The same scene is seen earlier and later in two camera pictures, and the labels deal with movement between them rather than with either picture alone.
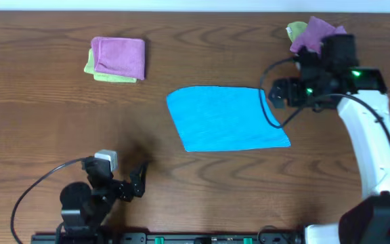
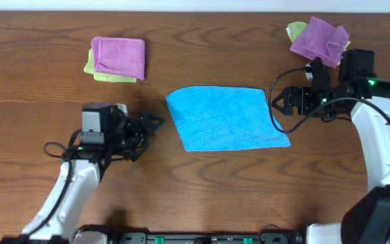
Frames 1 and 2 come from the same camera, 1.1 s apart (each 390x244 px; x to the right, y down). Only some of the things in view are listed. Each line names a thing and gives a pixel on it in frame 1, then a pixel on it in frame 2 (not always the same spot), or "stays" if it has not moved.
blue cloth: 212,118 stays
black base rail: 168,238 stays
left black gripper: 127,190 -> 138,132
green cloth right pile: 295,28 stays
